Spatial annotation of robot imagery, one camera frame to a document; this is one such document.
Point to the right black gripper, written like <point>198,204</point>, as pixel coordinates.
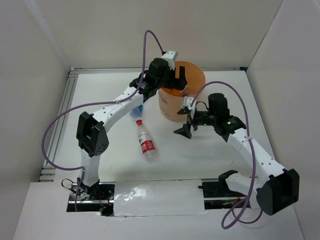
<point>184,130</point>

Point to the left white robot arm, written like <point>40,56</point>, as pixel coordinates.
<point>92,128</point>

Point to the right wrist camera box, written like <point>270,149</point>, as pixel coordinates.
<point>187,101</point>

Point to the red label water bottle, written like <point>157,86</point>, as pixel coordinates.
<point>146,143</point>

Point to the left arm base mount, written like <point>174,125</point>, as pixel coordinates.
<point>100,200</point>

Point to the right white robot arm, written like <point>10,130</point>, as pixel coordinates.
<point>275,188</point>

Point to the crushed blue label bottle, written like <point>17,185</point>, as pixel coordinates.
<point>136,112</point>

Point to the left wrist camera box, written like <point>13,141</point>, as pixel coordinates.
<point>170,56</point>

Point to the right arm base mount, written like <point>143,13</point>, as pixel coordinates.
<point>217,195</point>

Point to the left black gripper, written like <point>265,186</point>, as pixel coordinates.
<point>177,83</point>

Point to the orange juice bottle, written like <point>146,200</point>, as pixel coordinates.
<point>177,93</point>

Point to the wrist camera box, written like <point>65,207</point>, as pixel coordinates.
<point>170,56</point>
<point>187,101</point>

